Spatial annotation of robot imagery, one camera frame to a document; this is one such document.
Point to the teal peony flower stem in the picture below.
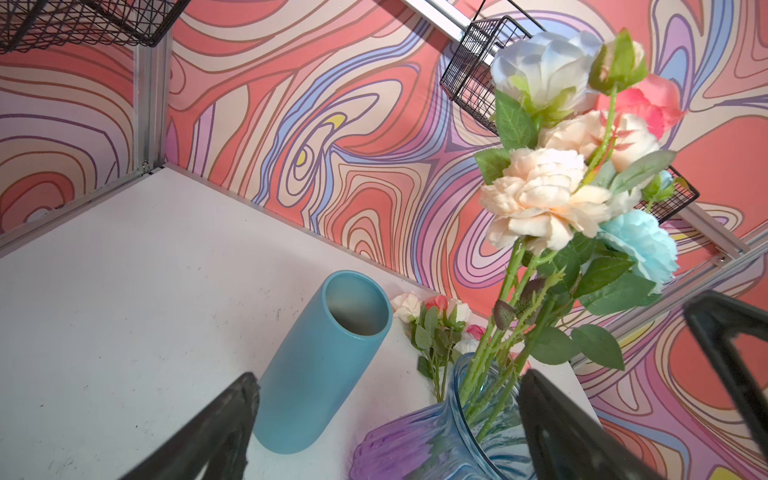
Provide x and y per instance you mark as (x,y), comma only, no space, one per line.
(625,266)

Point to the white blue rose stem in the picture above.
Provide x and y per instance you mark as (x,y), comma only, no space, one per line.
(538,83)

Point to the purple blue glass vase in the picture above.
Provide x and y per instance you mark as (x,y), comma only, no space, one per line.
(438,442)

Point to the small white pink rose spray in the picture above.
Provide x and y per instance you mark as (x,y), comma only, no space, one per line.
(437,328)

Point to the cream pink rose stem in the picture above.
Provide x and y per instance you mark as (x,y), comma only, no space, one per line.
(622,155)

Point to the peach peony flower stem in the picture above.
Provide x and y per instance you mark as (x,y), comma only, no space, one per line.
(547,215)

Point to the teal ceramic cylinder vase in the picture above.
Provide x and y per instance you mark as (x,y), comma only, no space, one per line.
(320,361)

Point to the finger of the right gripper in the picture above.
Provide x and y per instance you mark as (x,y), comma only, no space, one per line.
(715,320)

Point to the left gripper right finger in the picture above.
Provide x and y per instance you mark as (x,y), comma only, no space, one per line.
(565,443)

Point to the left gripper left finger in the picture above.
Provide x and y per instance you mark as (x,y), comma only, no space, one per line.
(214,443)

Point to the black wire basket left wall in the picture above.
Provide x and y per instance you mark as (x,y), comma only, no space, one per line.
(40,24)

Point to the pink rosebud spray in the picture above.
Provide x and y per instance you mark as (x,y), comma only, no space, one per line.
(620,76)

